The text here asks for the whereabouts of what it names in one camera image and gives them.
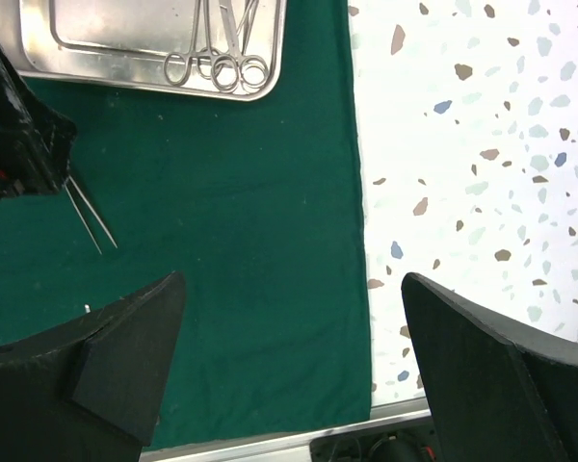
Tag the thin pointed steel forceps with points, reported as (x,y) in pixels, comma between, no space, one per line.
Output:
(86,211)

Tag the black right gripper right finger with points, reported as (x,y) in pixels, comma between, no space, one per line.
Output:
(498,389)

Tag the aluminium table edge rail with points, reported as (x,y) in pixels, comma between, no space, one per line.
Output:
(293,446)

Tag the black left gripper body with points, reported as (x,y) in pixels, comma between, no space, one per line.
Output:
(35,140)

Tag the steel surgical forceps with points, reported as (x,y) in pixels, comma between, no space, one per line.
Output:
(200,55)

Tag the dark green surgical cloth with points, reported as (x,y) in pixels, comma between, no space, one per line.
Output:
(259,205)

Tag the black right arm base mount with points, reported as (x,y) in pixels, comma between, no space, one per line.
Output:
(407,441)

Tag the steel ring-handled hemostat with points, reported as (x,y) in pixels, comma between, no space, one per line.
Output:
(235,68)

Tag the stainless steel instrument tray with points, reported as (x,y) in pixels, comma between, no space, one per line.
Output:
(123,43)

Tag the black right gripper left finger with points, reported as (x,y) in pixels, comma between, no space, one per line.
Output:
(91,389)

